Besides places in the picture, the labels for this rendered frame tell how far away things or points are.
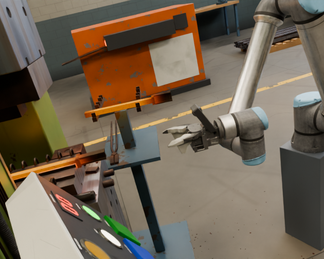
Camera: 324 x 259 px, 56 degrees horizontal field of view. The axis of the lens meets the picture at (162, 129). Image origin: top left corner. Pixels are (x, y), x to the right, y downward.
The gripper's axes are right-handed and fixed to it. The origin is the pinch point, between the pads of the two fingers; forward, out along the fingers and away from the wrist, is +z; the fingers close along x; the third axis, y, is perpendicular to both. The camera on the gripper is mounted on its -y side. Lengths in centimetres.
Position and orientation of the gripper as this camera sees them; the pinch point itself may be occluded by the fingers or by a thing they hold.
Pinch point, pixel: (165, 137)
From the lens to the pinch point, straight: 110.0
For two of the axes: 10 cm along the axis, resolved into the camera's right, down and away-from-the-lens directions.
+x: -1.4, -3.7, 9.2
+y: 2.1, 8.9, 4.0
